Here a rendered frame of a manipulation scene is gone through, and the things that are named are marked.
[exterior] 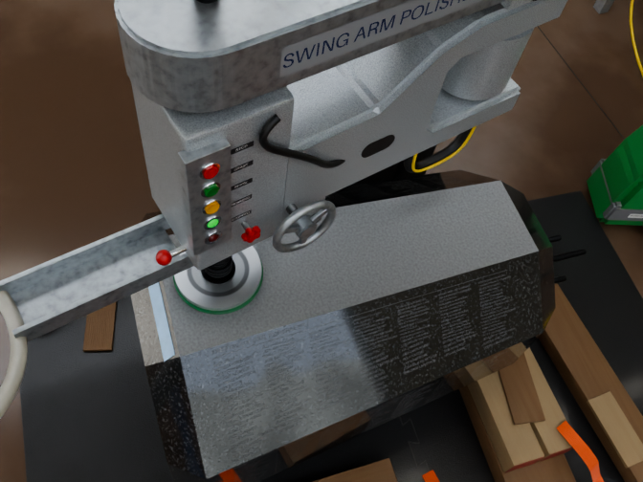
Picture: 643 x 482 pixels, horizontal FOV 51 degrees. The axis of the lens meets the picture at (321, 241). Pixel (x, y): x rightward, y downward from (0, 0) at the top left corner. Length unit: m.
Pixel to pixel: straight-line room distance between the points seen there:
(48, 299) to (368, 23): 0.83
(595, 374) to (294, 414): 1.33
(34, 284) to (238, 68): 0.70
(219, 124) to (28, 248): 1.86
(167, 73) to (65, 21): 2.66
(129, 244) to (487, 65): 0.85
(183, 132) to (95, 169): 1.95
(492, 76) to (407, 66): 0.29
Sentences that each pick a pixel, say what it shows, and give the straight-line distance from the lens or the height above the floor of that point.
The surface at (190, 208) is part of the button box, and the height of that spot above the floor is 1.39.
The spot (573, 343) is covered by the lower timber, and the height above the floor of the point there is 0.09.
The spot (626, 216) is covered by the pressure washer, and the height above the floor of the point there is 0.10.
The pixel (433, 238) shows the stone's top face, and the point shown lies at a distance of 1.87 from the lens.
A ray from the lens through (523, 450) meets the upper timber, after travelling 2.40.
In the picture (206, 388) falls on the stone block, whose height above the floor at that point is 0.76.
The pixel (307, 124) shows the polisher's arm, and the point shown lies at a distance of 1.28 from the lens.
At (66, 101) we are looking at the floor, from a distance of 3.27.
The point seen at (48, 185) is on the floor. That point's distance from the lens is 2.99.
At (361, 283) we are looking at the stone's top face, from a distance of 1.75.
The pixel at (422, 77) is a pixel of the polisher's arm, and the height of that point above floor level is 1.45.
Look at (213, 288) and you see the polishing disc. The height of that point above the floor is 0.88.
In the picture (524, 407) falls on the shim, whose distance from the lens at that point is 2.43.
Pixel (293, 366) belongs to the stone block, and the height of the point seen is 0.75.
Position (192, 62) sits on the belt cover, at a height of 1.68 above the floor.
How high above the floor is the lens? 2.36
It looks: 58 degrees down
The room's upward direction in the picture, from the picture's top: 12 degrees clockwise
